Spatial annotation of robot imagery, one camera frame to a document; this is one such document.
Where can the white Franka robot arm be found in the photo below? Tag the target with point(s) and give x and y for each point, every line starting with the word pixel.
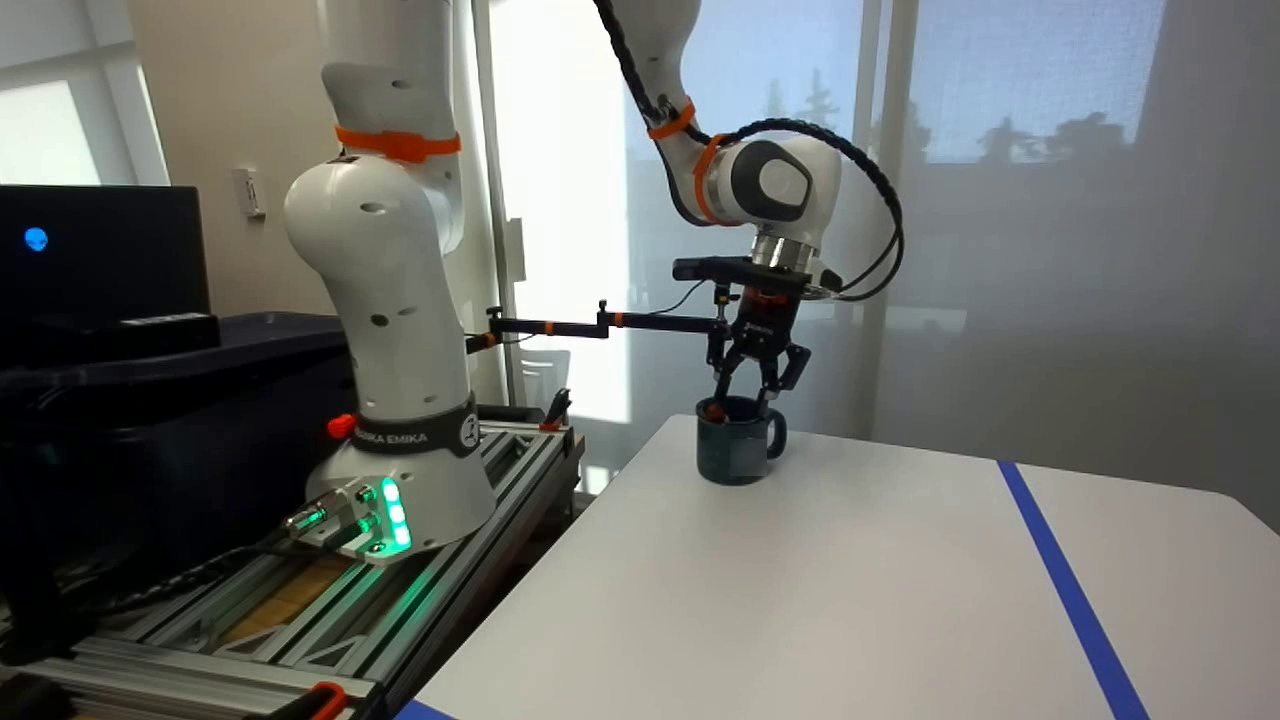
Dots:
pixel 387 266

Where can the long blue tape line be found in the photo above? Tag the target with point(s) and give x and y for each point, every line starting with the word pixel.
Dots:
pixel 1074 594

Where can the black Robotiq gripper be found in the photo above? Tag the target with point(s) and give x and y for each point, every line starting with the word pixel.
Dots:
pixel 765 317

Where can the black boom with orange clamps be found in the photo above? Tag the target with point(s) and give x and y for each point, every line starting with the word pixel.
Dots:
pixel 585 321

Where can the dark green speckled mug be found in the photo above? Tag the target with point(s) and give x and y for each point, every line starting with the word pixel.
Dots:
pixel 737 445

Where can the black computer monitor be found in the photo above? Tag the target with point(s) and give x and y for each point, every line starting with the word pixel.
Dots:
pixel 100 266

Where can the white wall switch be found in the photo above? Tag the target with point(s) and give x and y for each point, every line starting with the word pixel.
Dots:
pixel 254 190

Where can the short blue tape line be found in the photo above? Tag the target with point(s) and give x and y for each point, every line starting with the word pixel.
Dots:
pixel 421 708

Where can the black desk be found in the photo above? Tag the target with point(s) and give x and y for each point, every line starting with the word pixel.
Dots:
pixel 172 426

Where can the large window with grey frame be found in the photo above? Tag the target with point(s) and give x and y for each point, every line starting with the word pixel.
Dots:
pixel 1015 83

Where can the aluminium extrusion base frame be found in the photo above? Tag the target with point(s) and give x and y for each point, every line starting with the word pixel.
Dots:
pixel 304 614

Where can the small bright window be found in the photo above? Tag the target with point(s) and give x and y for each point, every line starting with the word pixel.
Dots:
pixel 60 120

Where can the red round knob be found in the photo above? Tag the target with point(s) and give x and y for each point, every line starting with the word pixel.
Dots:
pixel 342 426

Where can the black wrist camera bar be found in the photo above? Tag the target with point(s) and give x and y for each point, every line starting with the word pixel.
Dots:
pixel 722 268

